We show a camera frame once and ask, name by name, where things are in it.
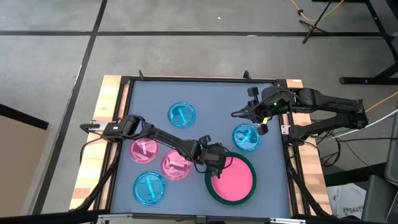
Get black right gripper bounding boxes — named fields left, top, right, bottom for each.
left=247, top=86, right=292, bottom=136

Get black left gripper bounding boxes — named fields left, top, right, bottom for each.
left=198, top=142, right=228, bottom=180

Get large opaque pink plate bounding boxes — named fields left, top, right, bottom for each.
left=210, top=156, right=254, bottom=202

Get clear blue plate crossed tape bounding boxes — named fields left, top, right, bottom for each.
left=231, top=123, right=261, bottom=152

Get clear pink plastic plate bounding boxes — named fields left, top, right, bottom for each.
left=129, top=138, right=160, bottom=164
left=160, top=149, right=192, bottom=181

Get clear blue plastic plate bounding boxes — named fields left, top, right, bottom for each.
left=167, top=101, right=197, bottom=128
left=132, top=171, right=166, bottom=206

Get large green plastic plate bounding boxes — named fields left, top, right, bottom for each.
left=204, top=151, right=257, bottom=207

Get black tripod stand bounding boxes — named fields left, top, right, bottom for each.
left=298, top=0, right=334, bottom=45

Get black desk foot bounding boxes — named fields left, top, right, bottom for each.
left=323, top=161, right=388, bottom=187

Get white printed box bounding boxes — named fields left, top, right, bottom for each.
left=326, top=182, right=368, bottom=220

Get gray panel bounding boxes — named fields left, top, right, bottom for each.
left=384, top=104, right=398, bottom=187

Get black crossbar with silver brackets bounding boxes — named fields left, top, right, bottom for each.
left=0, top=210, right=398, bottom=224

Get brown board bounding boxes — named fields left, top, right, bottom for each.
left=0, top=103, right=50, bottom=218

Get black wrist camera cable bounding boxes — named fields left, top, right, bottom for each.
left=230, top=104, right=265, bottom=121
left=193, top=157, right=234, bottom=174

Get black floor cables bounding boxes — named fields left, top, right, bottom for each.
left=310, top=133, right=388, bottom=169

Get yellow floor cable with connector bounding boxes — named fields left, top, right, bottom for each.
left=290, top=0, right=345, bottom=22

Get black metal desk frame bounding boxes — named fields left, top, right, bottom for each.
left=338, top=0, right=398, bottom=85

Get white floor cable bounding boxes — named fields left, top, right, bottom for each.
left=323, top=109, right=398, bottom=141

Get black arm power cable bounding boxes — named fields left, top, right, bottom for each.
left=79, top=136, right=109, bottom=166

